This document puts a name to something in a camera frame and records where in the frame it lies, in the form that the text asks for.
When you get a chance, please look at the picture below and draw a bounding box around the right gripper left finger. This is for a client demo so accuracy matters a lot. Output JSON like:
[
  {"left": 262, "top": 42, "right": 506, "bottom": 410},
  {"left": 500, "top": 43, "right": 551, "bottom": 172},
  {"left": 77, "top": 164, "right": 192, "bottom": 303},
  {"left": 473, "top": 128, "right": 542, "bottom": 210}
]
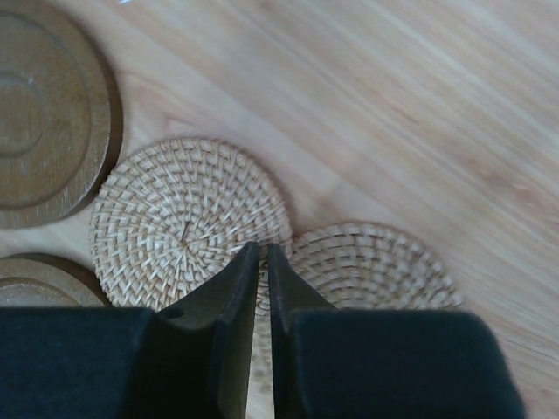
[{"left": 1, "top": 242, "right": 259, "bottom": 418}]

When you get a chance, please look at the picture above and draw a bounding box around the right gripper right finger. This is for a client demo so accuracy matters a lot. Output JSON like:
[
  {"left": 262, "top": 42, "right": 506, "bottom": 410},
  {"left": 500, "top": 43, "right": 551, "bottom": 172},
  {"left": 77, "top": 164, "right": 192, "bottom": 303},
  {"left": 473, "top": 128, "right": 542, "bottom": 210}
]
[{"left": 268, "top": 244, "right": 526, "bottom": 418}]

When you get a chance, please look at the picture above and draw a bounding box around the woven rattan coaster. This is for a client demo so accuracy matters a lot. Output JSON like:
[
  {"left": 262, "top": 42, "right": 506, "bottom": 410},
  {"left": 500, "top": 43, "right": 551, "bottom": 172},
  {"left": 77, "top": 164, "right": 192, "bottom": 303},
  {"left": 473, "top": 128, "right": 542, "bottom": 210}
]
[
  {"left": 89, "top": 138, "right": 293, "bottom": 317},
  {"left": 286, "top": 223, "right": 463, "bottom": 309}
]

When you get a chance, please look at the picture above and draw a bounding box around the brown wooden coaster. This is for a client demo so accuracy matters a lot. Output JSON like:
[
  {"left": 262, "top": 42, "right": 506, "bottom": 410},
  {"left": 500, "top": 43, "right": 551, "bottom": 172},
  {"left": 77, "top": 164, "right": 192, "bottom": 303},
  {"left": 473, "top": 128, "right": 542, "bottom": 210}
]
[
  {"left": 1, "top": 252, "right": 111, "bottom": 307},
  {"left": 1, "top": 1, "right": 123, "bottom": 230}
]

